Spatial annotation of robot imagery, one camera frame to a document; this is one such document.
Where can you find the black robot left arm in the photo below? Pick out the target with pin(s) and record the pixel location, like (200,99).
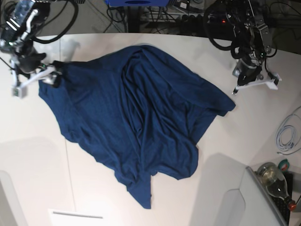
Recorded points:
(251,45)

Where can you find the black power strip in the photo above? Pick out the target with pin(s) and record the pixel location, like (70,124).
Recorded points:
(213,18)

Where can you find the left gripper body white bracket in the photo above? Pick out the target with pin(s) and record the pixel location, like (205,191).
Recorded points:
(249,74)

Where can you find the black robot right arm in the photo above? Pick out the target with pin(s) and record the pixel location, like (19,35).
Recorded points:
(22,24)

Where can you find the green tape roll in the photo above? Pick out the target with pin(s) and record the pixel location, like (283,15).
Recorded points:
(284,165)

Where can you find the blue plastic crate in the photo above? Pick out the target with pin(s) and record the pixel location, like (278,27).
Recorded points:
(136,3)

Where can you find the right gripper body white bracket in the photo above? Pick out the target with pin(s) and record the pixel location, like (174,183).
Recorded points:
(27,69)

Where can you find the dark blue t-shirt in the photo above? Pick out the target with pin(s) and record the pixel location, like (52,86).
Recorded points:
(137,111)

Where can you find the clear glass bottle red cap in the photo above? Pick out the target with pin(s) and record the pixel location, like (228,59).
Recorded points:
(275,183)

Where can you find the black table leg post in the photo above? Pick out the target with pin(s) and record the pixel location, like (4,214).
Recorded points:
(133,19)

